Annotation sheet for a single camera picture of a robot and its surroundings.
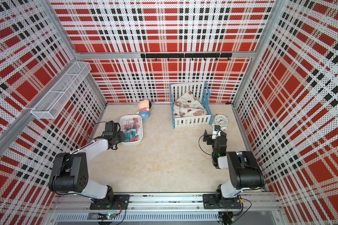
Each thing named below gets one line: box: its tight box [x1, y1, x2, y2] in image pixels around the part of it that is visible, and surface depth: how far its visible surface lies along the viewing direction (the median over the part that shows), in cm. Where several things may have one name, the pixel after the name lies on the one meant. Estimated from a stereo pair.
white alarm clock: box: [211, 113, 228, 132], surface depth 107 cm
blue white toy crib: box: [169, 81, 214, 129], surface depth 113 cm
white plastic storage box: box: [119, 114, 144, 146], surface depth 105 cm
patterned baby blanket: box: [173, 90, 208, 118], surface depth 116 cm
